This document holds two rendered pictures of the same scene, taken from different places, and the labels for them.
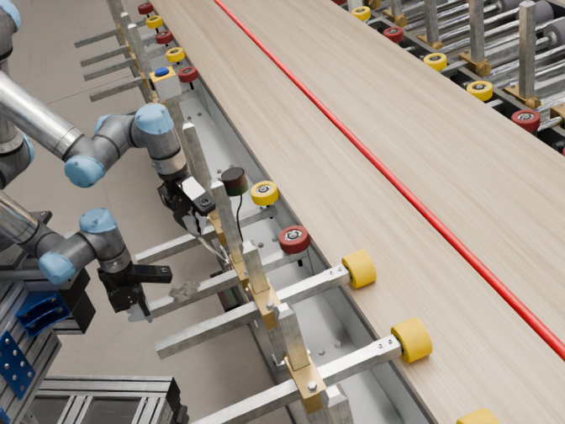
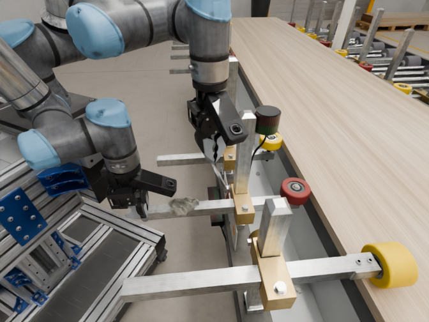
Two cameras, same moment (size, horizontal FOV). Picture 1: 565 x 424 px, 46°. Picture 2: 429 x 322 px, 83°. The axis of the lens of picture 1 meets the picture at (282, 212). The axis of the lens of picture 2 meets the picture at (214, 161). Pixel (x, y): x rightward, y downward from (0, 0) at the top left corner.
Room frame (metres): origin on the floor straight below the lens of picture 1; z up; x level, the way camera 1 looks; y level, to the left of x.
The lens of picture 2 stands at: (0.90, 0.17, 1.39)
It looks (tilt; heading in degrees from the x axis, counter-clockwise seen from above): 40 degrees down; 5
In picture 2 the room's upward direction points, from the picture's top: straight up
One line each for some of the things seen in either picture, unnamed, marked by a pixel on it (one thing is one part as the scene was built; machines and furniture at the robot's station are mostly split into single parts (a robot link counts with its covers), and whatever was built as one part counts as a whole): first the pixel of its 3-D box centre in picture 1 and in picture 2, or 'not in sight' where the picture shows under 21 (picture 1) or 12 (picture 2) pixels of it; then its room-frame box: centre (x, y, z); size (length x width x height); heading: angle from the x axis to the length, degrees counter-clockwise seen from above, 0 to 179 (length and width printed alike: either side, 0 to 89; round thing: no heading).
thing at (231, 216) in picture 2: (239, 285); (228, 207); (1.42, 0.17, 0.75); 0.26 x 0.01 x 0.10; 11
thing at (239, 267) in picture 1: (245, 268); (242, 200); (1.37, 0.13, 0.85); 0.13 x 0.06 x 0.05; 11
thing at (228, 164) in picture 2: (221, 225); (228, 153); (1.62, 0.19, 0.83); 0.13 x 0.06 x 0.05; 11
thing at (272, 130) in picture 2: (235, 185); (265, 124); (1.41, 0.10, 1.09); 0.06 x 0.06 x 0.02
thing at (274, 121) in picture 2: (233, 177); (267, 115); (1.41, 0.10, 1.11); 0.06 x 0.06 x 0.02
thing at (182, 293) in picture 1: (183, 289); (182, 203); (1.32, 0.30, 0.87); 0.09 x 0.07 x 0.02; 101
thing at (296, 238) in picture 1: (296, 249); (292, 199); (1.39, -0.01, 0.85); 0.08 x 0.08 x 0.11
